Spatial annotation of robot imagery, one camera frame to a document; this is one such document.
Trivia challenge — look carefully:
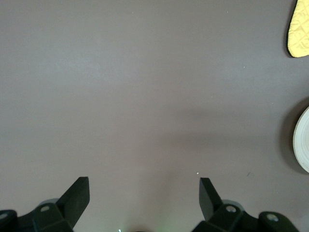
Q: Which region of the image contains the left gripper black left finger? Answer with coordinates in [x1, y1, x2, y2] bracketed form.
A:
[0, 176, 90, 232]

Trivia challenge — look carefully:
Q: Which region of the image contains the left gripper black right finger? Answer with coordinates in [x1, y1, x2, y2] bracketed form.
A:
[192, 177, 300, 232]

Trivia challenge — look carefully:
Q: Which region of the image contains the brown table cover cloth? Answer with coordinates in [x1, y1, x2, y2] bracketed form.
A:
[0, 0, 309, 232]

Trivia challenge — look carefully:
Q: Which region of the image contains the yellow quilted oven mitt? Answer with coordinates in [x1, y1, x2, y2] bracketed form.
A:
[284, 0, 309, 58]

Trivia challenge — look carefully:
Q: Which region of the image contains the round light wooden plate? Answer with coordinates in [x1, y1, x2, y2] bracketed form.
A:
[293, 105, 309, 174]

